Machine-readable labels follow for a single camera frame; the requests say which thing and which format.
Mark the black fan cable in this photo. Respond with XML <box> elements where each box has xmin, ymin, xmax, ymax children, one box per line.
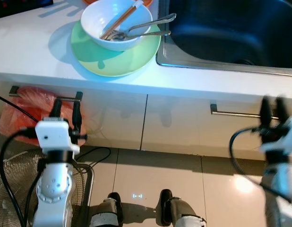
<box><xmin>79</xmin><ymin>146</ymin><xmax>112</xmax><ymax>167</ymax></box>

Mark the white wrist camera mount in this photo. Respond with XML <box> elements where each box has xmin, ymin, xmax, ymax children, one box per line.
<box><xmin>34</xmin><ymin>118</ymin><xmax>81</xmax><ymax>155</ymax></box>
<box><xmin>259</xmin><ymin>113</ymin><xmax>292</xmax><ymax>155</ymax></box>

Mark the light green plate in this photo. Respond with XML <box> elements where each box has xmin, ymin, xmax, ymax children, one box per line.
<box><xmin>70</xmin><ymin>20</ymin><xmax>162</xmax><ymax>78</ymax></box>

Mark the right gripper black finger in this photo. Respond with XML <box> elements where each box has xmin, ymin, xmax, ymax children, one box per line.
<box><xmin>259</xmin><ymin>96</ymin><xmax>274</xmax><ymax>127</ymax></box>
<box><xmin>275</xmin><ymin>97</ymin><xmax>289</xmax><ymax>124</ymax></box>

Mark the red plastic bag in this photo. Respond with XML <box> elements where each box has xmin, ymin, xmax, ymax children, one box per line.
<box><xmin>0</xmin><ymin>86</ymin><xmax>88</xmax><ymax>148</ymax></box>

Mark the thin black cable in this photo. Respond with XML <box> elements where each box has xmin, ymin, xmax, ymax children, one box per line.
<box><xmin>0</xmin><ymin>93</ymin><xmax>39</xmax><ymax>124</ymax></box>

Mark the white kitchen cabinet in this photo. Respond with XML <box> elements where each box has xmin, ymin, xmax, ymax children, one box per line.
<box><xmin>0</xmin><ymin>78</ymin><xmax>292</xmax><ymax>161</ymax></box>

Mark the stainless steel sink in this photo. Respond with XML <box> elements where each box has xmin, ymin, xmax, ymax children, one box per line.
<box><xmin>156</xmin><ymin>0</ymin><xmax>292</xmax><ymax>77</ymax></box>

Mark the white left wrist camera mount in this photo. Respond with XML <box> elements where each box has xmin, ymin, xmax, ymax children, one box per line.
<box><xmin>34</xmin><ymin>118</ymin><xmax>81</xmax><ymax>155</ymax></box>

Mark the wire guard floor fan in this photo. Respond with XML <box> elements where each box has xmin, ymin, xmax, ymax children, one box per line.
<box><xmin>0</xmin><ymin>149</ymin><xmax>95</xmax><ymax>227</ymax></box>

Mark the metal spoon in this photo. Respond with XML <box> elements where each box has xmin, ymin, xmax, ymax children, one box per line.
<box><xmin>110</xmin><ymin>30</ymin><xmax>172</xmax><ymax>42</ymax></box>

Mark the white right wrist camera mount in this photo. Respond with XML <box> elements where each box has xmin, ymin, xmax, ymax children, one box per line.
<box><xmin>259</xmin><ymin>113</ymin><xmax>292</xmax><ymax>155</ymax></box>

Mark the robot right leg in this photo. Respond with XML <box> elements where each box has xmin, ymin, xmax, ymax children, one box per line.
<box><xmin>155</xmin><ymin>189</ymin><xmax>207</xmax><ymax>227</ymax></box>

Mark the white bowl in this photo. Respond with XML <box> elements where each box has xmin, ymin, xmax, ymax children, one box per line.
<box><xmin>80</xmin><ymin>0</ymin><xmax>154</xmax><ymax>52</ymax></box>

